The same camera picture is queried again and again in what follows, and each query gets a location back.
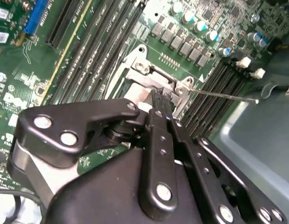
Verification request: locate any thin metal locking lever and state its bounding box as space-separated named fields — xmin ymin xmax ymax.
xmin=188 ymin=90 xmax=261 ymax=105

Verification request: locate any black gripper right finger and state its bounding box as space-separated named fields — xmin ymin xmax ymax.
xmin=165 ymin=92 xmax=289 ymax=224

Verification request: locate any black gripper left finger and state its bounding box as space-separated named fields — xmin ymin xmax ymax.
xmin=7 ymin=90 xmax=181 ymax=221

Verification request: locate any silver CPU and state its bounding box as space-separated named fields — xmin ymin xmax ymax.
xmin=125 ymin=86 xmax=154 ymax=105

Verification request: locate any metal socket cover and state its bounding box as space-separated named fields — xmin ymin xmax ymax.
xmin=124 ymin=62 xmax=191 ymax=117

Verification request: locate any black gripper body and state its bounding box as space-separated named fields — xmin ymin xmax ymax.
xmin=45 ymin=148 xmax=206 ymax=224

